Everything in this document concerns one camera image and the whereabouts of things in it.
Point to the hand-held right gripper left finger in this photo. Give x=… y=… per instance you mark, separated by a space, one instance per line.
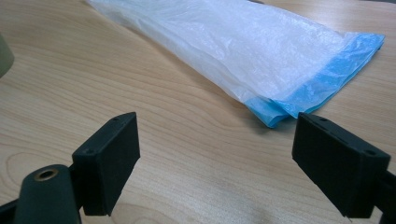
x=102 y=168

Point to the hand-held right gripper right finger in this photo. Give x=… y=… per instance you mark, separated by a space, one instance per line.
x=336 y=168

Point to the white blue-rimmed plastic trash bag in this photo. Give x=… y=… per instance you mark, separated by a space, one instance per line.
x=236 y=53

